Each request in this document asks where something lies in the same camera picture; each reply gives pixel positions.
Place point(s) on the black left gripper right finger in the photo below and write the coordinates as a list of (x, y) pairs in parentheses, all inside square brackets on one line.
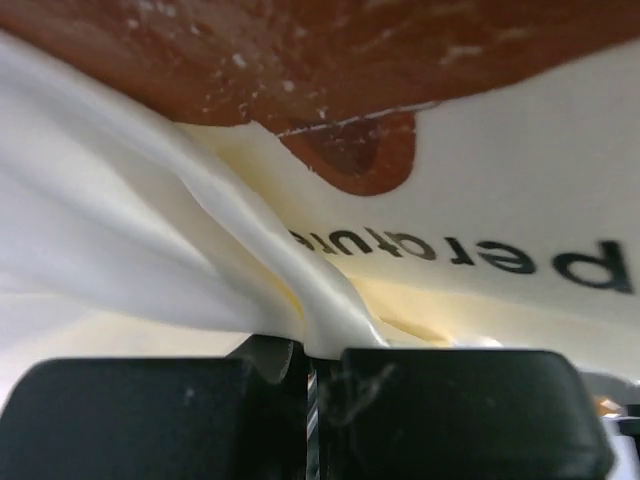
[(458, 414)]

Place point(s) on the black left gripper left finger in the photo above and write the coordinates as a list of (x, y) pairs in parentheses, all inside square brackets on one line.
[(241, 416)]

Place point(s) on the cream pillowcase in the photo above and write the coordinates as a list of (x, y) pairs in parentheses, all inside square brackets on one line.
[(109, 203)]

